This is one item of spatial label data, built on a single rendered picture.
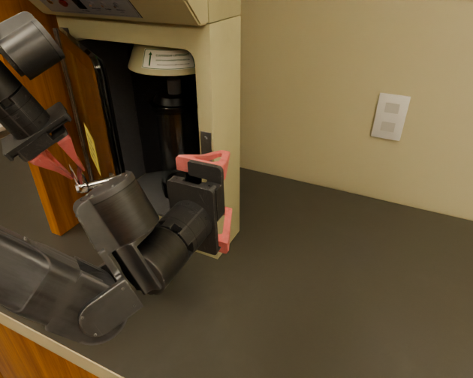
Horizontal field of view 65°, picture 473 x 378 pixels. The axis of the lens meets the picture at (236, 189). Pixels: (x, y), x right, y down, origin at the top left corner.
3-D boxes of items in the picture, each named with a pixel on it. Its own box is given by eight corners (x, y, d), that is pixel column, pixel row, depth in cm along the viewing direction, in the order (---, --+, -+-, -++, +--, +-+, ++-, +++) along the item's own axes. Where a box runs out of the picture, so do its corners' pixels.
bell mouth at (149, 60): (163, 51, 83) (160, 25, 80) (233, 59, 76) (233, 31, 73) (107, 69, 69) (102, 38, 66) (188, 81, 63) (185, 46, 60)
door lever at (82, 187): (100, 166, 64) (97, 152, 63) (115, 190, 57) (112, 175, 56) (68, 173, 62) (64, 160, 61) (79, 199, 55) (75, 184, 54)
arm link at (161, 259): (132, 302, 41) (168, 301, 37) (97, 253, 38) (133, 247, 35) (167, 261, 46) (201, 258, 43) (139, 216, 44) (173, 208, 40)
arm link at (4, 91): (-55, 65, 48) (-56, 73, 43) (-8, 36, 49) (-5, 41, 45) (-11, 108, 52) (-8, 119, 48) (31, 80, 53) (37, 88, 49)
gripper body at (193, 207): (220, 183, 44) (187, 217, 38) (223, 247, 50) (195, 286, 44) (173, 172, 46) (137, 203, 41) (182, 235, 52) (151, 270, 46)
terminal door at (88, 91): (101, 206, 88) (59, 25, 67) (143, 290, 66) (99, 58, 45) (98, 208, 88) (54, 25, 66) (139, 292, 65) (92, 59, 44)
